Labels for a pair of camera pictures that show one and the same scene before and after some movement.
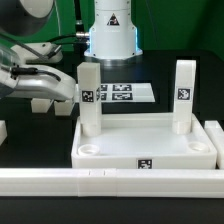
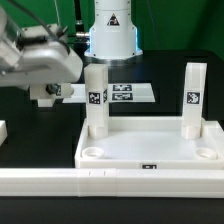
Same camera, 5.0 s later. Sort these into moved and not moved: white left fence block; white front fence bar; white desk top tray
Moved: white desk top tray
Not moved: white left fence block; white front fence bar
